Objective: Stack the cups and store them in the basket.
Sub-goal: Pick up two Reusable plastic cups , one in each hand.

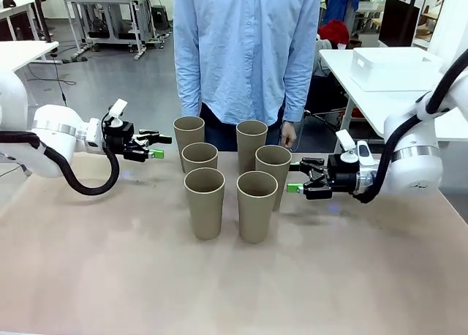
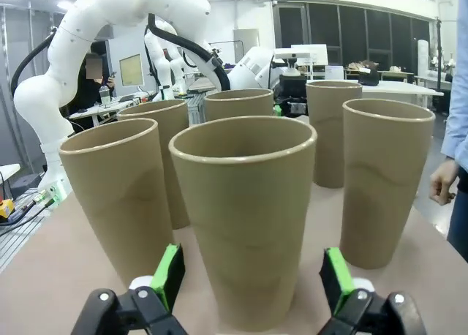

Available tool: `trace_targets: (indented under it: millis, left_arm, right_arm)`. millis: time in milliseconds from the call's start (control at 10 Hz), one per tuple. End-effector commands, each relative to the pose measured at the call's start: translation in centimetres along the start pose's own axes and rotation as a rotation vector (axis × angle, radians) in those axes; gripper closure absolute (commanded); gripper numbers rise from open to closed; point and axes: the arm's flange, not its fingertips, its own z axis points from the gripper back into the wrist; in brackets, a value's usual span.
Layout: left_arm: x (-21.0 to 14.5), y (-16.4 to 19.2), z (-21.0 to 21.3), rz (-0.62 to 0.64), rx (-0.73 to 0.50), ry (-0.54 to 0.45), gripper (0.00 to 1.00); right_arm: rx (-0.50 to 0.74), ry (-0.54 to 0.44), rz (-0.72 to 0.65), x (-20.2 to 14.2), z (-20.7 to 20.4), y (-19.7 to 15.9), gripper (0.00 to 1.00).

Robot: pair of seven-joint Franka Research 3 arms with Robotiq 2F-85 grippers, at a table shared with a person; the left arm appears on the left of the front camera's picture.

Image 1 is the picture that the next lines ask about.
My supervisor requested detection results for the person in light blue shirt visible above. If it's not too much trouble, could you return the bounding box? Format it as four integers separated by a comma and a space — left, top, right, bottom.
173, 0, 322, 153

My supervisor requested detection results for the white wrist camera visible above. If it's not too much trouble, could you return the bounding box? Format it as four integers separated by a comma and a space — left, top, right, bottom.
107, 98, 129, 128
335, 129, 361, 164

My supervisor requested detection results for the person's right forearm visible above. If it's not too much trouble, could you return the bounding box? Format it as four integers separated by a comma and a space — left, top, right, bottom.
173, 45, 203, 118

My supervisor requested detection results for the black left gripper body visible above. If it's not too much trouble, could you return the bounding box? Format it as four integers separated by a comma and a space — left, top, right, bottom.
103, 121, 135, 155

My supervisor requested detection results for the black computer monitor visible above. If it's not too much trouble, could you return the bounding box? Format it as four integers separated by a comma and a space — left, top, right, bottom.
377, 0, 421, 48

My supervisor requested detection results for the small white table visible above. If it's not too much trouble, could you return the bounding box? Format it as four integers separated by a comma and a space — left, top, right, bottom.
0, 40, 60, 73

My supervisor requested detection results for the red fabric item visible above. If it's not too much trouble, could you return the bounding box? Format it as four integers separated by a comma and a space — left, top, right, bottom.
316, 19, 351, 46

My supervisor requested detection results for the black pole stand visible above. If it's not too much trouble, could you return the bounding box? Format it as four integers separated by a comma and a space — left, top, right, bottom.
30, 0, 53, 44

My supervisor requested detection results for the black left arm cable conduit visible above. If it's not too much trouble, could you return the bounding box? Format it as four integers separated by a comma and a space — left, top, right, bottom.
0, 111, 121, 196

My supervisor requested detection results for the white plastic basket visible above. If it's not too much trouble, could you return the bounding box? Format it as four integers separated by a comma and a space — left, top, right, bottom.
350, 47, 444, 83

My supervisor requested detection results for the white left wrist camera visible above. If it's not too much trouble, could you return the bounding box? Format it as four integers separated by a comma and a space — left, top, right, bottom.
107, 98, 129, 128

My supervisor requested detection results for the blue jacket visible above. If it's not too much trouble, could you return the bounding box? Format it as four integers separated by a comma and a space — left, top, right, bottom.
322, 0, 361, 27

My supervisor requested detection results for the person's left forearm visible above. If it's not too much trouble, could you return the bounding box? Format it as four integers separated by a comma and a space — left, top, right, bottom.
283, 45, 316, 124

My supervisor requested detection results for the black computer tower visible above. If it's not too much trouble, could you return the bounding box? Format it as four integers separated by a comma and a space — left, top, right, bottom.
151, 5, 170, 31

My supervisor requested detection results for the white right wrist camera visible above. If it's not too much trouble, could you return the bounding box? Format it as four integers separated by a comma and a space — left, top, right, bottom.
335, 129, 361, 164

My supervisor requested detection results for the person's left hand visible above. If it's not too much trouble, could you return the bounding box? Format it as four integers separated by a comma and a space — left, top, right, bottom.
280, 120, 298, 148

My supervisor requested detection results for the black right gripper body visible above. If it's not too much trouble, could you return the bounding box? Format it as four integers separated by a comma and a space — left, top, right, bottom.
327, 154, 361, 195

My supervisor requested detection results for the tan plastic cup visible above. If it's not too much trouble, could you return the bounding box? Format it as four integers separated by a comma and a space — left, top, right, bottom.
173, 116, 206, 174
235, 120, 269, 176
181, 142, 219, 176
184, 167, 226, 241
236, 170, 279, 245
254, 145, 293, 212

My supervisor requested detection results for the white side table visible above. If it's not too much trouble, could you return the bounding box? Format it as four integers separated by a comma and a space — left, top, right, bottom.
317, 48, 468, 154

